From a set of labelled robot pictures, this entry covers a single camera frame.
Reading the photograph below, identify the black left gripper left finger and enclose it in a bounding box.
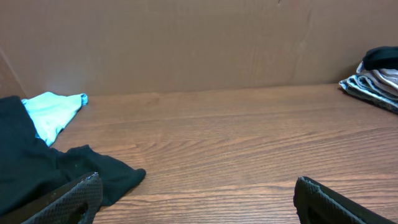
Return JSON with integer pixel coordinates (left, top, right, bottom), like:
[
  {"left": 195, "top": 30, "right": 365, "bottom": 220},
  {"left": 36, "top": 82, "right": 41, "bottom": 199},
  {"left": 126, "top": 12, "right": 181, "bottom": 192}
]
[{"left": 1, "top": 172, "right": 103, "bottom": 224}]

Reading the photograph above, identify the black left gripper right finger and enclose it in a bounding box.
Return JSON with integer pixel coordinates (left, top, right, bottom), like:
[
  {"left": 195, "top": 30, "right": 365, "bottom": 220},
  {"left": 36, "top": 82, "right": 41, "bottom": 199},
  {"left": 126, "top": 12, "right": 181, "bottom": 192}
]
[{"left": 293, "top": 176, "right": 395, "bottom": 224}]

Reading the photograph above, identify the black t-shirt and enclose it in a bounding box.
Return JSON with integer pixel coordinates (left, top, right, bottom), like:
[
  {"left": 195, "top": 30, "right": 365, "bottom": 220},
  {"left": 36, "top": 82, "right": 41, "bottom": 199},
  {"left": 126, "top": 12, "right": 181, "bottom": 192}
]
[{"left": 1, "top": 96, "right": 146, "bottom": 215}]

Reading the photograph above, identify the light blue t-shirt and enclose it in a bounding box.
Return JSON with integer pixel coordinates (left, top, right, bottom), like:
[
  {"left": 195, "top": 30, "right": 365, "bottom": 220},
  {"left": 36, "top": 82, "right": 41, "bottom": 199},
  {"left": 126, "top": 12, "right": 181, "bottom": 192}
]
[{"left": 21, "top": 92, "right": 88, "bottom": 146}]

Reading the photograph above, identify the folded grey striped garment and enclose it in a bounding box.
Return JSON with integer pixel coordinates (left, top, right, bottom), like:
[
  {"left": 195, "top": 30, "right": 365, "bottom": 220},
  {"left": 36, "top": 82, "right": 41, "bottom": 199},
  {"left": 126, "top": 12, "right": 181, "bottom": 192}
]
[{"left": 339, "top": 75, "right": 397, "bottom": 114}]

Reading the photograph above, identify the folded beige garment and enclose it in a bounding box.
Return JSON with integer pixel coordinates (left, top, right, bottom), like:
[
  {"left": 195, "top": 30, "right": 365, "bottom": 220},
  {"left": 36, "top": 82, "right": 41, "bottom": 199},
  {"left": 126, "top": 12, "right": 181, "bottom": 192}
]
[{"left": 356, "top": 62, "right": 397, "bottom": 90}]

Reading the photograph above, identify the folded black garment on pile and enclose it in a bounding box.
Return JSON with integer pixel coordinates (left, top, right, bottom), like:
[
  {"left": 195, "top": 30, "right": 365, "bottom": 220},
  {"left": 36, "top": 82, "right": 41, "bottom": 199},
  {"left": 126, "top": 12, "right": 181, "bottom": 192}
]
[{"left": 363, "top": 46, "right": 398, "bottom": 70}]

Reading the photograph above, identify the brown cardboard wall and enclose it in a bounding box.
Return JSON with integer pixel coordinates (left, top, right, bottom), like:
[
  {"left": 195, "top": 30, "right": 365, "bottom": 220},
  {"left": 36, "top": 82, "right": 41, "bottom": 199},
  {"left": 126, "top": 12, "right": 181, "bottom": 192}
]
[{"left": 1, "top": 0, "right": 397, "bottom": 96}]

